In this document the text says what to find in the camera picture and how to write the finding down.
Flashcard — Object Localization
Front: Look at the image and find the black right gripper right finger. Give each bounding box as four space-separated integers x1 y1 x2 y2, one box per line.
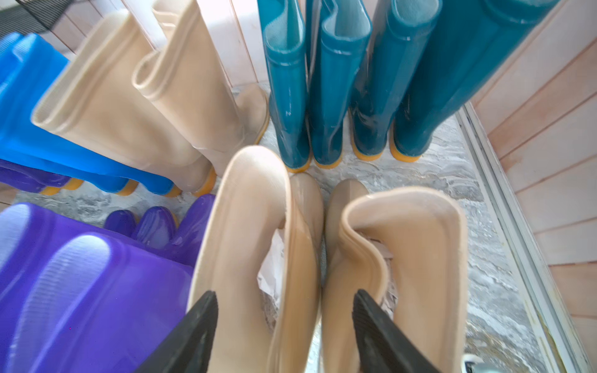
352 289 438 373

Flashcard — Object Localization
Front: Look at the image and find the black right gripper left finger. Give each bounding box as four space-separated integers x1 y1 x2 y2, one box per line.
136 291 219 372

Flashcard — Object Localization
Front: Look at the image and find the large beige boot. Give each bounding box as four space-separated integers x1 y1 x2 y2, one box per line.
321 179 468 372

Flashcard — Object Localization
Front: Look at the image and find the large purple boot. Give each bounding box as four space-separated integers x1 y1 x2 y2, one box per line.
0 232 194 373

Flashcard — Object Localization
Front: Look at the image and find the lilac purple boot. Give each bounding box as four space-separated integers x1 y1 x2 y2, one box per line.
1 194 215 309
103 210 138 237

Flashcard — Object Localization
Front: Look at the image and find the large blue boot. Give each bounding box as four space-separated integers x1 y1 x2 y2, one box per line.
0 33 183 197

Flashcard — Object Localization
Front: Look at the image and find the small blue boot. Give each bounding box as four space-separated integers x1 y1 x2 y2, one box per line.
0 31 141 196

